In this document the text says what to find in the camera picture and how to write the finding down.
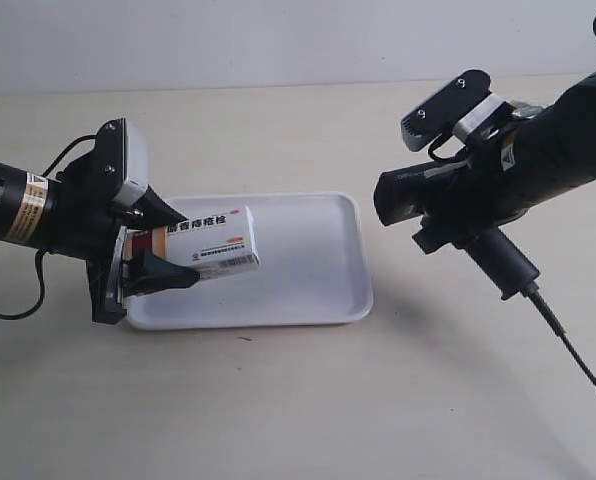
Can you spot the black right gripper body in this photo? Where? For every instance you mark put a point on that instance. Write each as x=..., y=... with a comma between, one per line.
x=486, y=188

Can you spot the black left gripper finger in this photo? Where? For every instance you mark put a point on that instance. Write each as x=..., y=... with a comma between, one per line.
x=148, y=273
x=155, y=212

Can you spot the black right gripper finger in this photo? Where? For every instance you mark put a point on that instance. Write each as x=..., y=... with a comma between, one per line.
x=430, y=240

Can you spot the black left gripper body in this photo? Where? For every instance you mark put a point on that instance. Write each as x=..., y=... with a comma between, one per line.
x=91, y=171

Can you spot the black handheld barcode scanner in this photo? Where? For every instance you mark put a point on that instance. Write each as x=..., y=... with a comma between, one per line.
x=491, y=250

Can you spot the white red medicine box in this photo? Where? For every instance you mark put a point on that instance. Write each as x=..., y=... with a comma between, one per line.
x=216, y=242

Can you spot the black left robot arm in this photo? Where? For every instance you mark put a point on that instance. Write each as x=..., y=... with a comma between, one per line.
x=27, y=202

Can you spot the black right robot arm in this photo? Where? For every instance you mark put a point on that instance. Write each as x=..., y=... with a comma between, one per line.
x=530, y=163

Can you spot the white plastic tray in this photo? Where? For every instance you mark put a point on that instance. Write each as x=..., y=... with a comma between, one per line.
x=313, y=268

